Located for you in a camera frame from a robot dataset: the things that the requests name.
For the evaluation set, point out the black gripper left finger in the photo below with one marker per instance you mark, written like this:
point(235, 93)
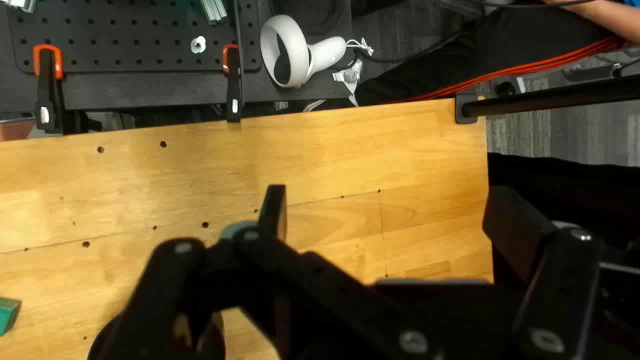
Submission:
point(172, 293)

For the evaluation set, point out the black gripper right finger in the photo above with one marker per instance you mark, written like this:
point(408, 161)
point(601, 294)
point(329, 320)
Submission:
point(560, 293)

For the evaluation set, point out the person's forearm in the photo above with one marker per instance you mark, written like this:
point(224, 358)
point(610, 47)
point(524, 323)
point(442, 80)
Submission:
point(617, 16)

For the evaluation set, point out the green block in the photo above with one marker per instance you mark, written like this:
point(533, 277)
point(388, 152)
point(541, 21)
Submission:
point(9, 315)

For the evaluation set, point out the black metal rod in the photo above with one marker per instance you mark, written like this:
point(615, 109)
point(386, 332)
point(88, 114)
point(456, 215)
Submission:
point(552, 97)

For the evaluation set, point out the orange black bar clamp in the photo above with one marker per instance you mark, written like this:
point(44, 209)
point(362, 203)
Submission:
point(232, 80)
point(46, 87)

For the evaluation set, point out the small white plastic fitting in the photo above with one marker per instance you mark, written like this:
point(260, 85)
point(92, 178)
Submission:
point(198, 45)

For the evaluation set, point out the black trousers with red stripe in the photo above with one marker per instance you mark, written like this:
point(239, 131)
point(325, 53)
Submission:
point(493, 50)

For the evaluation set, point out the black perforated pegboard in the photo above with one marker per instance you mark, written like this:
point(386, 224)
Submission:
point(127, 33)

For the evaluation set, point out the white VR controller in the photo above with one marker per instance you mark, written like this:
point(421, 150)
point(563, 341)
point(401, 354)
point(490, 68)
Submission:
point(293, 53)

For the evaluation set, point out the silver metal bracket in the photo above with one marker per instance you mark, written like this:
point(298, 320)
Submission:
point(213, 8)

